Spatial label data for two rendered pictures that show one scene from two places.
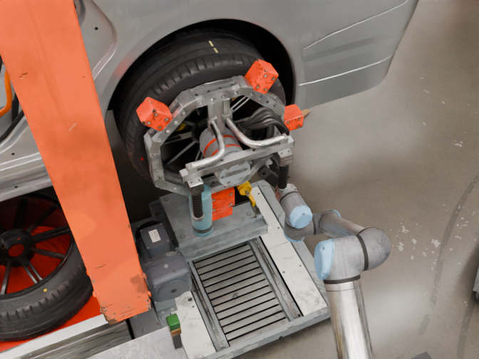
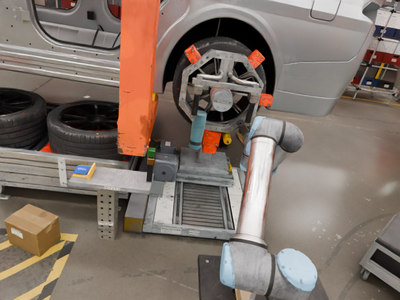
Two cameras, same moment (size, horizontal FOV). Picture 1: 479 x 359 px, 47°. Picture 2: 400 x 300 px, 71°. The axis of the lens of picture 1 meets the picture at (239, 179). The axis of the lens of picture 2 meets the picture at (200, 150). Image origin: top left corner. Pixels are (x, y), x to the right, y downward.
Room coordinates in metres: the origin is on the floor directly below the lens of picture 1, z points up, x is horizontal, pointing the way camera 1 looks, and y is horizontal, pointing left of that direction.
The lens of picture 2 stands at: (-0.33, -0.40, 1.41)
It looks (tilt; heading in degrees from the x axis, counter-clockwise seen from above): 29 degrees down; 17
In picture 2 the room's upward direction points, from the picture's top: 11 degrees clockwise
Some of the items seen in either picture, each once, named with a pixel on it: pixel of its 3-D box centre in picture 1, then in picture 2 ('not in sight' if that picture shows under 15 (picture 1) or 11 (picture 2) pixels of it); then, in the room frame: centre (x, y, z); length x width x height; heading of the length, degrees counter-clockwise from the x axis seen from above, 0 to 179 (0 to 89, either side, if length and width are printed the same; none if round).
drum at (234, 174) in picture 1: (224, 154); (221, 96); (1.41, 0.06, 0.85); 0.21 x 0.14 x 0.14; 24
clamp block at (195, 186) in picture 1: (192, 179); (197, 87); (1.22, 0.16, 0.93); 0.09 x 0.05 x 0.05; 24
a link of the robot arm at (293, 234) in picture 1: (297, 226); (249, 161); (1.32, -0.24, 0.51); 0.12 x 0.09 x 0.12; 102
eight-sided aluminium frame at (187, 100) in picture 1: (217, 142); (220, 93); (1.47, 0.09, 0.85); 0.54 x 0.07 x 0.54; 114
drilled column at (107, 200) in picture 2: not in sight; (108, 209); (0.73, 0.43, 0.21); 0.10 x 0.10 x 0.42; 24
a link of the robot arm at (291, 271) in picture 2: not in sight; (288, 278); (0.48, -0.58, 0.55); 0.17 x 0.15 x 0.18; 102
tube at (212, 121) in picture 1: (202, 137); (212, 68); (1.32, 0.13, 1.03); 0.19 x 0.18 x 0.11; 24
